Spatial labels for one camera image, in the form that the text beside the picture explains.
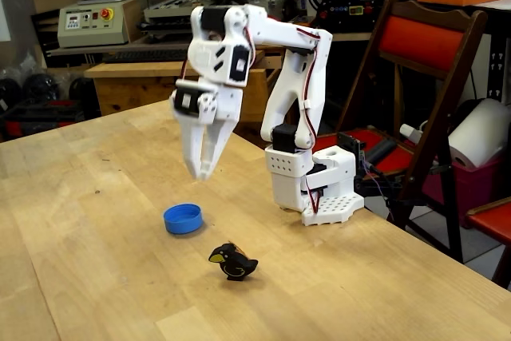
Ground white paper towel roll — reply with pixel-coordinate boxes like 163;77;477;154
447;97;511;169

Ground black motor controller board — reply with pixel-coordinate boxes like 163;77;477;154
337;131;366;158

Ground wooden folding chair red cushions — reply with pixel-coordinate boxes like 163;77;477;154
315;0;489;264

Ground blue plastic lid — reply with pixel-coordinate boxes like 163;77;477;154
162;203;204;236

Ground black helmet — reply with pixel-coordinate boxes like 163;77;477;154
22;73;61;102
68;76;97;102
0;77;23;113

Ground beige control box red button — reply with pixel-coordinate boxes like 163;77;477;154
57;0;143;49

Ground white panel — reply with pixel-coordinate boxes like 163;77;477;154
0;0;12;42

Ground purple wire bundle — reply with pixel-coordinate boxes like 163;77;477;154
358;157;396;222

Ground black wooden bird toy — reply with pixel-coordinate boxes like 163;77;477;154
208;242;259;281

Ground wooden chair red seat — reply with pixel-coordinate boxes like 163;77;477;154
465;196;511;290

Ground pink plastic bin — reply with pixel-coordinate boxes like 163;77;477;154
422;157;506;230

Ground black red tool case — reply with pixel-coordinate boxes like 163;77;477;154
0;99;87;141

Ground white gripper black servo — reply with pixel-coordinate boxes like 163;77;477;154
170;78;246;181

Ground wooden cabinet with sticker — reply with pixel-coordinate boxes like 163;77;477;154
83;50;280;146

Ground black scroll saw green table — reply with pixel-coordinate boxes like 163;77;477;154
298;0;384;34

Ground black keyboard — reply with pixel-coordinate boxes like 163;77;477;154
102;47;191;65

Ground black cylinder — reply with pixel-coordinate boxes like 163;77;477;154
365;137;397;163

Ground white power plug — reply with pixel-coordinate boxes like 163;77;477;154
399;123;424;145

